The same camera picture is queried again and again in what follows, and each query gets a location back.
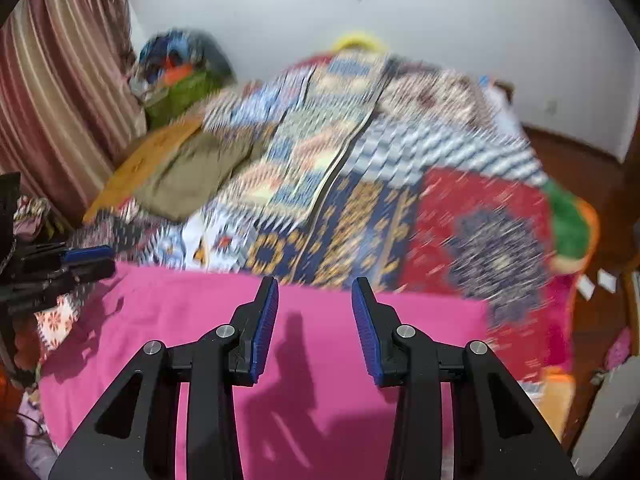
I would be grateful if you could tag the striped brown curtain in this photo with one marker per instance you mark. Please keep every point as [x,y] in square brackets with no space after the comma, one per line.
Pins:
[60,95]

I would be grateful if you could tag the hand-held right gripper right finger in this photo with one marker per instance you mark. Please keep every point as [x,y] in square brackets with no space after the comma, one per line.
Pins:
[365,335]

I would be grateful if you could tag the yellow curved headboard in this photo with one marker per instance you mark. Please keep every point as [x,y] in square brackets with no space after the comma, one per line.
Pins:
[360,40]

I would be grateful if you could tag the floral cloth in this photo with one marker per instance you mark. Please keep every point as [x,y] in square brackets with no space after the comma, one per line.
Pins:
[32,217]

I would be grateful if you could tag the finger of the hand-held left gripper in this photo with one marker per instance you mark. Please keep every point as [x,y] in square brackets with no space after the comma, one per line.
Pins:
[85,272]
[87,254]

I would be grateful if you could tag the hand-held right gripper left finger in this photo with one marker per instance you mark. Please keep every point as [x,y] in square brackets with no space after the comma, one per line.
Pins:
[263,332]

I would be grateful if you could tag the pink pants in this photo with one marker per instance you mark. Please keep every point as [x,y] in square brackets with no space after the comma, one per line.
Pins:
[175,320]

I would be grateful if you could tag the olive green pants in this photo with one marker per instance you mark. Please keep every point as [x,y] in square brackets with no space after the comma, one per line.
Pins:
[197,175]

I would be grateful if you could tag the small pink object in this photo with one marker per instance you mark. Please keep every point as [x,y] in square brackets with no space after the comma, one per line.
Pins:
[619,350]

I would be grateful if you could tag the white appliance with stickers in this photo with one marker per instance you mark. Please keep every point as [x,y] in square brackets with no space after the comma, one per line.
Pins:
[610,420]

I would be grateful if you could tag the green patterned bag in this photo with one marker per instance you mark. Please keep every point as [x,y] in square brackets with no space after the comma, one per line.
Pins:
[180,97]

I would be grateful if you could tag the white paper card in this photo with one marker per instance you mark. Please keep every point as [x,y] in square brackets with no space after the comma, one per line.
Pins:
[597,285]

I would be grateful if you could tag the pile of clothes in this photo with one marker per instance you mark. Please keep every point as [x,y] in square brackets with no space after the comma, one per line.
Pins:
[170,52]

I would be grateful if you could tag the wooden lap table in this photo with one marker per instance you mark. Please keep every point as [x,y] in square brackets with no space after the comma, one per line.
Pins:
[135,160]

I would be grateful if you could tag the colourful patchwork blanket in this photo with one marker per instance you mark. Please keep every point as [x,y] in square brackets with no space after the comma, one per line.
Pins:
[380,160]

